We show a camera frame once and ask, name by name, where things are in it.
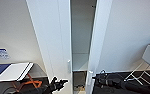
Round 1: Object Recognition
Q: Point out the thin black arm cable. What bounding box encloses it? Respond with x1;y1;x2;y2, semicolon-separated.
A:
97;68;108;78

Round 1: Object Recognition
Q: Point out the white wire frame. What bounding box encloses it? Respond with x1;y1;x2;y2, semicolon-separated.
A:
123;61;150;88

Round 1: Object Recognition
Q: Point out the wall plate with blue print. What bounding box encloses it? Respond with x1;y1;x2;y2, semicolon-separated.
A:
0;47;10;61

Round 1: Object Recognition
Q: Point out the white wardrobe body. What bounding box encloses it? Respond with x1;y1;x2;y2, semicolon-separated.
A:
25;0;115;94

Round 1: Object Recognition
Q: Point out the white door handle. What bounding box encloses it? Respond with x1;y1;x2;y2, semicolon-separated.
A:
66;59;72;74
87;69;94;79

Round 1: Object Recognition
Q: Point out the orange folding stand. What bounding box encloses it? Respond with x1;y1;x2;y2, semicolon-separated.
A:
12;74;44;93

